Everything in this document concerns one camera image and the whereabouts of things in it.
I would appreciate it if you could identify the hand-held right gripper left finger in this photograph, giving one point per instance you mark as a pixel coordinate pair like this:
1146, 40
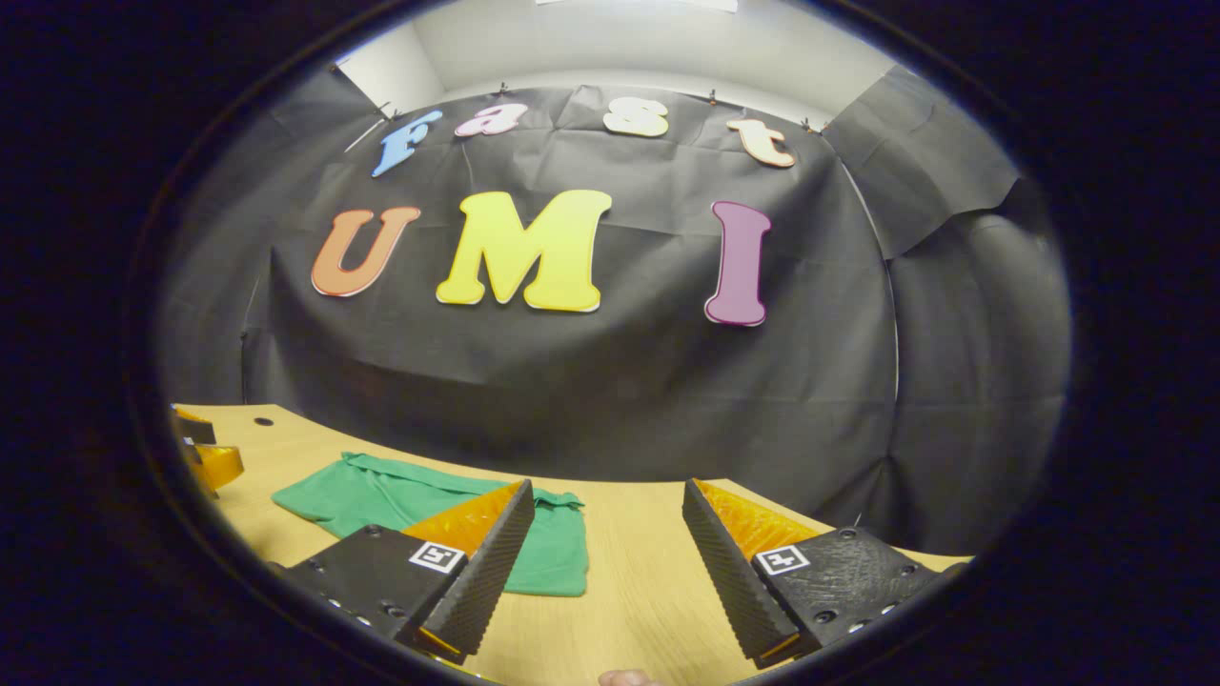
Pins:
486, 581

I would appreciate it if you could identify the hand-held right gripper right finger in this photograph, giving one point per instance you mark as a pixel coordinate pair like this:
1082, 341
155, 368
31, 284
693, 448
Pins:
729, 581

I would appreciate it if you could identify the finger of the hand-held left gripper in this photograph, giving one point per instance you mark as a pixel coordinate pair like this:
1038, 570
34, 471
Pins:
195, 429
217, 467

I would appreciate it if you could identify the green T-shirt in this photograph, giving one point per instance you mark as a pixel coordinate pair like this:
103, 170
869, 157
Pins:
381, 495

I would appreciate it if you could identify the black backdrop cloth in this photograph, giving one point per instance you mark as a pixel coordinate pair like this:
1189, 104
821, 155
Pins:
620, 400

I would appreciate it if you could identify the white ceiling light panel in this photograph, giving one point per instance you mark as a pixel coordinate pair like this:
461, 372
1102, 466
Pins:
639, 4

